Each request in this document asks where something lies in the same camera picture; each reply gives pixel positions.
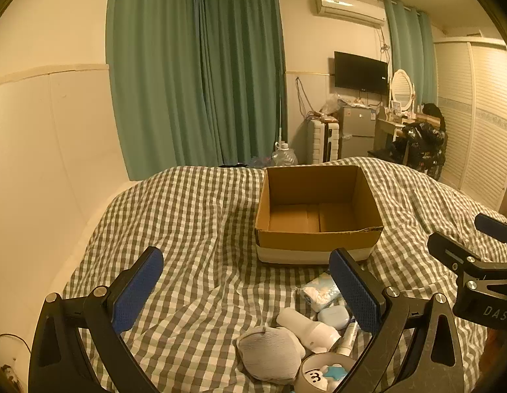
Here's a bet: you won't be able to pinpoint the brown cardboard box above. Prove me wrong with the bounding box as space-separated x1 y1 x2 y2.
254 165 384 265

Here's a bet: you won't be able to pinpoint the white power strip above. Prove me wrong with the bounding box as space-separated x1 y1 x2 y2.
0 362 21 386

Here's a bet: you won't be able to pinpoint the white round face toy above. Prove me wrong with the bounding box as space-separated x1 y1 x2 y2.
303 368 326 388

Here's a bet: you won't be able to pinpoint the white oval mirror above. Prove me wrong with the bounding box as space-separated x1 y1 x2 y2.
389 69 416 114

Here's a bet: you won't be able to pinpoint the grey white checkered blanket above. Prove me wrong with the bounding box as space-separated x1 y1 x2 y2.
61 156 507 393

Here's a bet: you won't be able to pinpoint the narrow green curtain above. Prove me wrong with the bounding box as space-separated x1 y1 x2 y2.
382 0 438 109

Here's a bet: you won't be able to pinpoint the clear plastic bag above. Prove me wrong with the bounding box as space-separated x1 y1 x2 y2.
321 93 345 116

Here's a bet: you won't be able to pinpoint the blue white tissue packet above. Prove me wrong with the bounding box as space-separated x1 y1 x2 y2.
298 272 343 312

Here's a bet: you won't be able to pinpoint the white air conditioner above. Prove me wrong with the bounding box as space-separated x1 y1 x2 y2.
311 0 386 29

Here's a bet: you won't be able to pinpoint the black wall television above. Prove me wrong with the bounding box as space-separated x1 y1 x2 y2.
334 51 389 94

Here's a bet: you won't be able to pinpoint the pale blue earbuds case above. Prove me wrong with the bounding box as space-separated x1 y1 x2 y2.
318 305 348 330

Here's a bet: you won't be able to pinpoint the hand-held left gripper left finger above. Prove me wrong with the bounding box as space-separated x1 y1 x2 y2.
30 247 164 393

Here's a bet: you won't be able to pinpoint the wide green curtain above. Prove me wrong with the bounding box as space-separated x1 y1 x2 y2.
107 0 202 181
194 0 288 168

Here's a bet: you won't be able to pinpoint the white tape roll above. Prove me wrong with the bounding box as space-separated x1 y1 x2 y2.
294 353 358 393

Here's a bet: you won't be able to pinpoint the pale sock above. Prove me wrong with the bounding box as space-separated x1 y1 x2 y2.
236 325 307 382

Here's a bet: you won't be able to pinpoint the white louvred wardrobe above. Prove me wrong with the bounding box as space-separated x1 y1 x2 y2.
434 36 507 214

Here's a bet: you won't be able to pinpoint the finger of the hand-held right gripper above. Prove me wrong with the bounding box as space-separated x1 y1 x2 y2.
475 213 507 243
427 233 480 280

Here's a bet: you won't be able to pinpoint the hanging wall cables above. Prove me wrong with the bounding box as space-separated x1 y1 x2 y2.
295 75 316 118

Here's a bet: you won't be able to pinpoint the white cosmetic tube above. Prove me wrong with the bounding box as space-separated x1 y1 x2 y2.
337 320 359 356

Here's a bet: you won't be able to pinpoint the large clear water bottle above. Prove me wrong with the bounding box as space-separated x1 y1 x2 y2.
271 141 299 169

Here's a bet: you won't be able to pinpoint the blue star toy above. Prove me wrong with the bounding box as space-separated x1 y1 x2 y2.
322 364 348 382

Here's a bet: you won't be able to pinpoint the small grey fridge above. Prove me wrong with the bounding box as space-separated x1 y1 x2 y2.
340 105 377 160

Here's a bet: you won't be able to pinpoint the black floor cable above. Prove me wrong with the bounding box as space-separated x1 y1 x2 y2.
0 333 31 353

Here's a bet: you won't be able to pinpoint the white dressing table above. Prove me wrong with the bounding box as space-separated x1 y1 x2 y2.
374 108 418 153

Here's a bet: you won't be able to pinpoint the white cylindrical handheld device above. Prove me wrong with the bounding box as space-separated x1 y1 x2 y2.
276 308 343 354

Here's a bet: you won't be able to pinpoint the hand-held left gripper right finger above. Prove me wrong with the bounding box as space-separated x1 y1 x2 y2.
328 248 477 393

